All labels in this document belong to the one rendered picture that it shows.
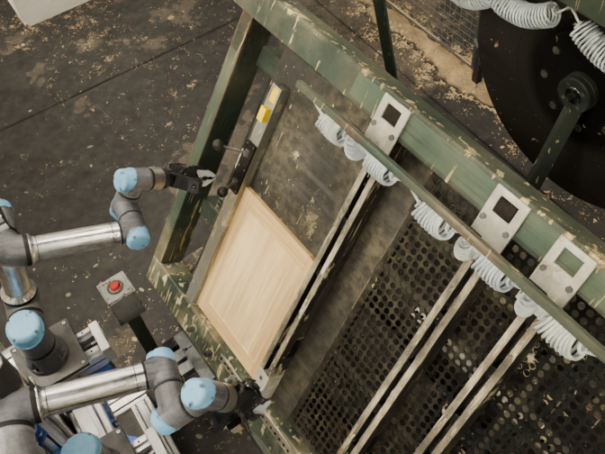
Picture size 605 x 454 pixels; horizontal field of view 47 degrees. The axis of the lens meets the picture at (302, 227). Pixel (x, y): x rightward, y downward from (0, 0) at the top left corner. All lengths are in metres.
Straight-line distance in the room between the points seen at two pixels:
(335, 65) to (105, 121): 3.05
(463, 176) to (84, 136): 3.46
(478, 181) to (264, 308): 1.02
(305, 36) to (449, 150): 0.61
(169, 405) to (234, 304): 0.83
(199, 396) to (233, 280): 0.88
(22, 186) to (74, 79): 0.98
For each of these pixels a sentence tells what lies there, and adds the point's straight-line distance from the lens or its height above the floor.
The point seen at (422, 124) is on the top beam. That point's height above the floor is 1.91.
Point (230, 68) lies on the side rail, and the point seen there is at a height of 1.64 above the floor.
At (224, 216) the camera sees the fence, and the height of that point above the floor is 1.25.
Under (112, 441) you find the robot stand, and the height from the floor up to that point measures 1.04.
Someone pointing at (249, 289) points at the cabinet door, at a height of 1.11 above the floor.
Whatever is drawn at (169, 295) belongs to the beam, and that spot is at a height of 0.85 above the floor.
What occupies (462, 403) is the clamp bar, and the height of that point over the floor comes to 1.45.
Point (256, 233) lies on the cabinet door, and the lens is 2.41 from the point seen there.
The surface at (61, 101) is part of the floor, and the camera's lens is 5.17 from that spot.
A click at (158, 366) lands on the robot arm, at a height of 1.58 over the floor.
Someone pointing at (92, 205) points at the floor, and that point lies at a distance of 4.41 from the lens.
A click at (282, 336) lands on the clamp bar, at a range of 2.32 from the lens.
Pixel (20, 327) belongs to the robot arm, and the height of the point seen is 1.27.
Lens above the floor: 3.20
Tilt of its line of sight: 53 degrees down
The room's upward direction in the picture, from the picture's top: 8 degrees counter-clockwise
